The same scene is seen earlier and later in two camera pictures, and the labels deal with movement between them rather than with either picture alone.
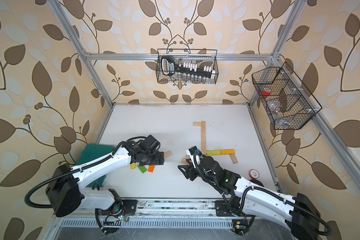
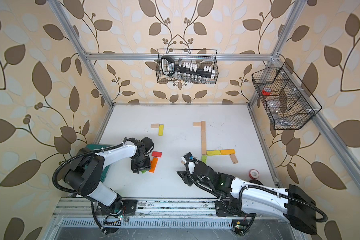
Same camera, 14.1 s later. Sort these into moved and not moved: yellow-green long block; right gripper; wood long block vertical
Moved: right gripper
Not moved: wood long block vertical; yellow-green long block
